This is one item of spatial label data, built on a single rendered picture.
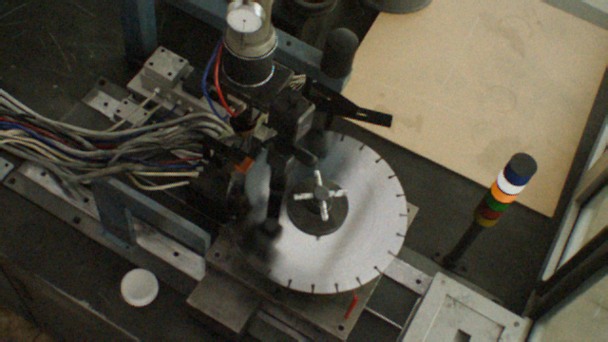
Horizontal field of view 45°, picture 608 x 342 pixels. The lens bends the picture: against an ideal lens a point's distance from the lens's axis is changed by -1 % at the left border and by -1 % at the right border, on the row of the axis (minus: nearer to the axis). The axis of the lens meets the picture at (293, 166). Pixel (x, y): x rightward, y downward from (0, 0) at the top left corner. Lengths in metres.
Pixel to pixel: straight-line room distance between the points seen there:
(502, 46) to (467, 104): 0.22
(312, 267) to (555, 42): 0.98
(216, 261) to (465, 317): 0.46
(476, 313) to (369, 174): 0.32
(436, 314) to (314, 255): 0.24
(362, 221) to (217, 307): 0.31
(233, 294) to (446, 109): 0.69
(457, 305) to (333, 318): 0.22
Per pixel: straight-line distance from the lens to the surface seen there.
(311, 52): 1.41
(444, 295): 1.38
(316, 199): 1.29
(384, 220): 1.36
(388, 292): 1.52
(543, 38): 2.00
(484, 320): 1.39
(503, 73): 1.88
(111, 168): 1.43
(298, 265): 1.29
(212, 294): 1.40
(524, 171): 1.23
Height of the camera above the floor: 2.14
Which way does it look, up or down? 60 degrees down
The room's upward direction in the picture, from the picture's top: 12 degrees clockwise
